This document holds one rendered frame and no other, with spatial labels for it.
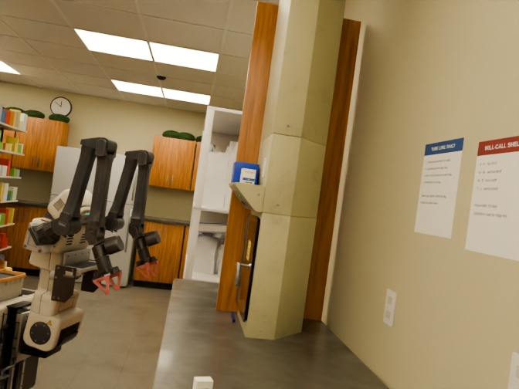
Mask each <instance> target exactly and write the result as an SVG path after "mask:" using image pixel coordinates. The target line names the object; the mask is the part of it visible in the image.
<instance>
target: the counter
mask: <svg viewBox="0 0 519 389"><path fill-rule="evenodd" d="M218 290H219V283H217V282H203V281H195V280H188V279H174V281H173V285H172V290H171V297H170V302H169V306H168V313H167V318H166V322H165V329H164V334H163V338H162V342H161V350H160V354H159V358H158V366H157V370H156V374H155V379H154V386H153V389H192V388H193V383H194V377H211V378H212V379H213V387H212V389H388V388H387V386H386V385H385V384H384V383H383V382H382V381H381V380H380V379H379V378H378V377H377V376H376V375H375V374H374V373H373V372H372V371H371V370H370V369H369V368H368V367H367V366H366V365H365V364H364V363H363V362H362V361H361V360H360V359H359V358H358V357H357V356H356V355H355V354H354V353H353V352H352V351H351V350H350V349H349V348H348V347H347V346H346V345H345V344H344V343H343V342H342V341H341V340H340V339H339V338H338V337H337V336H336V335H335V334H334V333H333V332H332V331H331V330H330V329H329V328H328V327H327V326H326V325H325V324H324V323H323V322H322V321H321V320H310V319H303V325H302V331H301V333H296V334H293V335H290V336H287V337H282V338H280V339H276V340H266V339H257V338H248V337H245V335H244V332H243V329H242V327H241V324H240V321H239V318H238V316H237V312H234V317H235V322H233V321H232V315H231V312H232V311H224V310H216V302H217V295H218Z"/></svg>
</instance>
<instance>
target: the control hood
mask: <svg viewBox="0 0 519 389"><path fill-rule="evenodd" d="M229 187H230V188H231V189H232V191H238V192H239V194H240V195H241V196H242V198H243V199H244V201H245V202H246V203H247V204H248V206H249V207H250V208H248V209H249V210H252V211H257V212H261V211H262V210H263V200H264V194H265V188H266V187H265V186H262V185H256V184H246V183H240V182H233V183H229ZM244 207H245V206H244ZM245 208H246V207H245Z"/></svg>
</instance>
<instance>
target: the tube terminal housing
mask: <svg viewBox="0 0 519 389"><path fill-rule="evenodd" d="M325 151H326V146H324V145H321V144H317V143H314V142H312V141H310V140H306V139H303V138H301V137H292V136H287V135H282V134H271V135H270V136H268V137H267V138H266V139H264V140H262V141H261V142H260V146H259V157H258V163H257V164H258V165H259V172H258V178H257V184H256V185H262V186H265V187H266V188H265V194H264V200H263V210H262V211H261V212H257V211H252V210H251V214H252V215H255V216H257V217H259V219H260V226H259V236H258V242H257V248H256V261H255V268H254V273H253V282H252V288H251V294H250V300H249V311H248V316H247V320H246V322H243V320H242V317H241V316H240V313H239V309H238V311H237V316H238V318H239V321H240V324H241V327H242V329H243V332H244V335H245V337H248V338H257V339H266V340H276V339H280V338H282V337H287V336H290V335H293V334H296V333H301V331H302V325H303V319H304V308H305V302H306V296H307V285H308V279H309V273H310V262H311V256H312V250H313V244H314V233H315V227H316V221H317V210H318V204H319V197H320V192H321V181H322V174H323V169H324V158H325ZM265 157H266V167H265V174H264V178H262V173H263V162H264V158H265Z"/></svg>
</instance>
